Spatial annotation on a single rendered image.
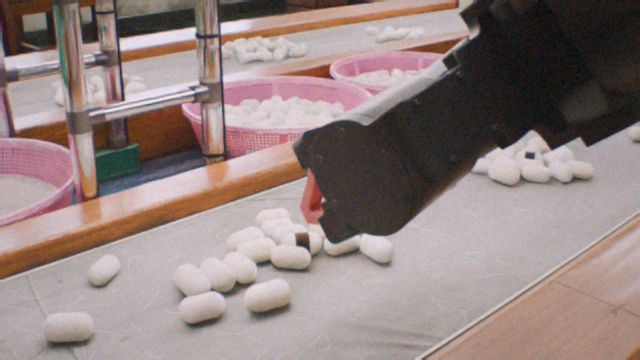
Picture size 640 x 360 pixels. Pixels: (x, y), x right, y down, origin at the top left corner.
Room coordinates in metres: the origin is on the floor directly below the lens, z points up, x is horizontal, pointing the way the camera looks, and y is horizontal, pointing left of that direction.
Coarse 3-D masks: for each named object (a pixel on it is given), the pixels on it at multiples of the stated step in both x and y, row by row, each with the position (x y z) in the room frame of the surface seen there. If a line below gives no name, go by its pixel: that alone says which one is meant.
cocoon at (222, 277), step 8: (208, 264) 0.48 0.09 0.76; (216, 264) 0.48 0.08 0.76; (224, 264) 0.48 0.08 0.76; (208, 272) 0.48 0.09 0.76; (216, 272) 0.47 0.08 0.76; (224, 272) 0.47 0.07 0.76; (232, 272) 0.48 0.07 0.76; (216, 280) 0.47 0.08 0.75; (224, 280) 0.47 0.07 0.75; (232, 280) 0.47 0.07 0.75; (216, 288) 0.47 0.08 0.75; (224, 288) 0.47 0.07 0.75
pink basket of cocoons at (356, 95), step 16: (240, 80) 1.04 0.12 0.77; (256, 80) 1.05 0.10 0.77; (272, 80) 1.06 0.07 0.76; (288, 80) 1.06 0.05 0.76; (304, 80) 1.06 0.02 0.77; (320, 80) 1.05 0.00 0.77; (256, 96) 1.05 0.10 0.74; (304, 96) 1.05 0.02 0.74; (320, 96) 1.04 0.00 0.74; (352, 96) 1.00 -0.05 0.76; (368, 96) 0.95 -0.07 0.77; (192, 112) 0.93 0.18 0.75; (240, 128) 0.81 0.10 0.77; (256, 128) 0.80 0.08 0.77; (272, 128) 0.80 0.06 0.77; (288, 128) 0.80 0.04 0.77; (304, 128) 0.81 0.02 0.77; (240, 144) 0.82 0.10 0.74; (272, 144) 0.81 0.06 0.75
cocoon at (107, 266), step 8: (104, 256) 0.50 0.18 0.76; (112, 256) 0.50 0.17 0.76; (96, 264) 0.48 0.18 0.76; (104, 264) 0.49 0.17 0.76; (112, 264) 0.49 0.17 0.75; (88, 272) 0.48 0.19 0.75; (96, 272) 0.48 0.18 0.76; (104, 272) 0.48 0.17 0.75; (112, 272) 0.49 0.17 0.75; (96, 280) 0.47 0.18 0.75; (104, 280) 0.48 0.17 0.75
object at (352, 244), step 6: (324, 240) 0.54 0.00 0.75; (348, 240) 0.53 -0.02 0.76; (354, 240) 0.54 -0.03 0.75; (324, 246) 0.53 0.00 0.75; (330, 246) 0.53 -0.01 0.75; (336, 246) 0.53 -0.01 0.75; (342, 246) 0.53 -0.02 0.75; (348, 246) 0.53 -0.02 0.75; (354, 246) 0.54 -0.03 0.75; (330, 252) 0.53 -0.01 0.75; (336, 252) 0.53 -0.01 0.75; (342, 252) 0.53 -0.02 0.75
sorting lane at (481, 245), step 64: (448, 192) 0.67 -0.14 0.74; (512, 192) 0.67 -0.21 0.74; (576, 192) 0.67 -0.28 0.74; (128, 256) 0.53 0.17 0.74; (192, 256) 0.53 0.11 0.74; (320, 256) 0.53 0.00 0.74; (448, 256) 0.53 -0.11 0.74; (512, 256) 0.53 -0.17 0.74; (576, 256) 0.53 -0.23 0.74; (0, 320) 0.43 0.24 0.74; (128, 320) 0.43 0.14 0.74; (256, 320) 0.43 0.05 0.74; (320, 320) 0.43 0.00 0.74; (384, 320) 0.43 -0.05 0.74; (448, 320) 0.43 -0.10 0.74
